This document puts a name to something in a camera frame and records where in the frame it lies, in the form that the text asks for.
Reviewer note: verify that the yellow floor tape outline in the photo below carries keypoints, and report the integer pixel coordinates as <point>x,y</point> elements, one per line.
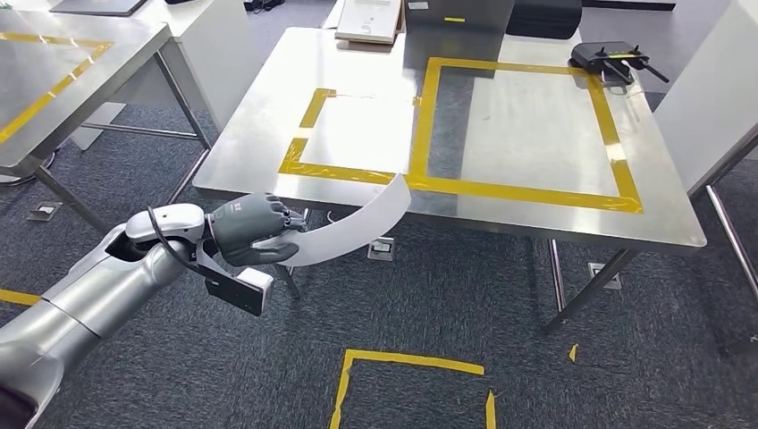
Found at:
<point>343,385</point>

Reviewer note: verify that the grey closed laptop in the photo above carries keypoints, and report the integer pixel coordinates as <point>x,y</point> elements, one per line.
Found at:
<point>97,7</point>

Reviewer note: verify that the white curved plastic part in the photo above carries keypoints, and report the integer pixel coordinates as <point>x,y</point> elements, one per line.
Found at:
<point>361,228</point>

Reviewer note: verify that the large yellow tape square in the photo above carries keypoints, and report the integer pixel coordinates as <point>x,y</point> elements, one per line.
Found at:
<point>503,192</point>

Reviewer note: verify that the white desk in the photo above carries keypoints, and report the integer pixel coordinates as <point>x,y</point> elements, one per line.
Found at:
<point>710,89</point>
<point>219,59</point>

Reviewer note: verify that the white flat box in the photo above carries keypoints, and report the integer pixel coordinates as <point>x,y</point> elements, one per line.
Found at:
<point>367,21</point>

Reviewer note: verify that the steel workbench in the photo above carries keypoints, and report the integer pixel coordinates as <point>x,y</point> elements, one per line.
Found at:
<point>533,130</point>
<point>731,237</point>
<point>89,77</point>

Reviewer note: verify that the yellow floor tape strip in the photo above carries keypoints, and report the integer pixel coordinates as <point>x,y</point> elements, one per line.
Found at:
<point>18,297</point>

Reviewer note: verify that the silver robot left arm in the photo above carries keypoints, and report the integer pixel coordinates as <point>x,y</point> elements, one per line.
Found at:
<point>101,290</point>

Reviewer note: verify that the small yellow tape scrap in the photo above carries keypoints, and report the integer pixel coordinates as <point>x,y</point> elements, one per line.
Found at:
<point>572,353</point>

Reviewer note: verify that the metal floor socket plate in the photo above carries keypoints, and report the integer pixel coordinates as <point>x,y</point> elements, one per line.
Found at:
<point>610,281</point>
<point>381,248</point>
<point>44,211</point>

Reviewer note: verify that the brown cardboard box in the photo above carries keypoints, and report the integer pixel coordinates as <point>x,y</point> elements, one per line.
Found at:
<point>402,18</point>

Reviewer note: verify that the black zip case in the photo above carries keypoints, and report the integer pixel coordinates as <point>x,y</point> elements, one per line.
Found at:
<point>545,21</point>

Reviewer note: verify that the black power adapter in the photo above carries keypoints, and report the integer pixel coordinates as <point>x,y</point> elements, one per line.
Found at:
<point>263,5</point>

